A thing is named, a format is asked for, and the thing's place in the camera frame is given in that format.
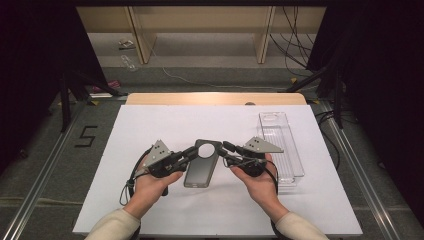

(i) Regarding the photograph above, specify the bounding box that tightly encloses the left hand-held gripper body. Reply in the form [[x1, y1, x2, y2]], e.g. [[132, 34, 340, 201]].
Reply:
[[143, 139, 188, 197]]

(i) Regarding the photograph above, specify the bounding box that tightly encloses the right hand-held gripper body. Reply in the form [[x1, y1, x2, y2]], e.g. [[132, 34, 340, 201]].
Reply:
[[229, 136, 285, 178]]

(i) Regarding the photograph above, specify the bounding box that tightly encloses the grey phone case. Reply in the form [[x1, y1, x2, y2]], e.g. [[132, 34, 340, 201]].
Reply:
[[183, 138, 223, 189]]

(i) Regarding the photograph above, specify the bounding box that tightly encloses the clear plastic packaging box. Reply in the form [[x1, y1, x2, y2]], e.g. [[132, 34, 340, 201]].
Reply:
[[255, 111, 306, 195]]

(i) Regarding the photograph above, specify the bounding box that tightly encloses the person's left hand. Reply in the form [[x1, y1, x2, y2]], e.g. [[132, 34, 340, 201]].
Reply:
[[123, 155, 184, 219]]

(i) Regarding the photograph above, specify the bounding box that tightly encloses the person's right hand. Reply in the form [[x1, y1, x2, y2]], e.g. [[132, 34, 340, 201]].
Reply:
[[229, 153, 290, 221]]

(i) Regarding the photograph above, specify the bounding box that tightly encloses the white table sheet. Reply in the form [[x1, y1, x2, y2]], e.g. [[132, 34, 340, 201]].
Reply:
[[72, 104, 364, 238]]

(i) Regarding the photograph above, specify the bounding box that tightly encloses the pink item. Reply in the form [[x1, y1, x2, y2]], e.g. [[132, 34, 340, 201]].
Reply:
[[92, 79, 121, 94]]

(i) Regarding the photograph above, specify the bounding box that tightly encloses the black metal stand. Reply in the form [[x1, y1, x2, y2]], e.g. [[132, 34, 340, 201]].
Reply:
[[59, 69, 129, 134], [285, 64, 345, 130]]

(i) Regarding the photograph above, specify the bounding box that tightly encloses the clear plastic item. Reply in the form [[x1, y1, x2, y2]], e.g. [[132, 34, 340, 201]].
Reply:
[[120, 54, 138, 72]]

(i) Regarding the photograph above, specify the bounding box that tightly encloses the small grey item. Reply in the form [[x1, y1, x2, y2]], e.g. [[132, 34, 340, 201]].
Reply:
[[118, 38, 136, 51]]

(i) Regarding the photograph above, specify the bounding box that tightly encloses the light wooden shelf unit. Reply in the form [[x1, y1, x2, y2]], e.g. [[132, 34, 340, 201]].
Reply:
[[75, 5, 327, 65]]

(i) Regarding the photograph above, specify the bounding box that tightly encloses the black curtain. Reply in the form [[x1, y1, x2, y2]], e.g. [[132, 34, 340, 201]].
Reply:
[[0, 0, 109, 174], [306, 0, 424, 228]]

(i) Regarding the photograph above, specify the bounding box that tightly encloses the left hand-held gripper cable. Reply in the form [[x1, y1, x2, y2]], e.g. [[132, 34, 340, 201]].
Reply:
[[119, 148, 154, 207]]

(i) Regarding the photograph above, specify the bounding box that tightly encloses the hand-held gripper cable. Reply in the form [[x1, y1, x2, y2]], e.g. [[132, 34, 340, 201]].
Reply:
[[119, 148, 154, 207], [264, 159, 280, 196]]

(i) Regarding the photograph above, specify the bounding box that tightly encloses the right hand-held gripper cable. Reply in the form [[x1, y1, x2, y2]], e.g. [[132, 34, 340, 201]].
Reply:
[[264, 159, 280, 196]]

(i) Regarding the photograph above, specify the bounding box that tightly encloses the white floor cable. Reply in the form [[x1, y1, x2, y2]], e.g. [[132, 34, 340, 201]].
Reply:
[[149, 39, 291, 91]]

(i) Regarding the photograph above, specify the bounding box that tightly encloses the metal floor rail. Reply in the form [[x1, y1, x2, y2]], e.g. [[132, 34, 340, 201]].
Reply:
[[1, 99, 86, 240], [318, 99, 399, 240]]

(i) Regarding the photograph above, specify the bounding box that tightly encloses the bundle of black cables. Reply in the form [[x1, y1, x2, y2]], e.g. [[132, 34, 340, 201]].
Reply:
[[269, 5, 321, 78]]

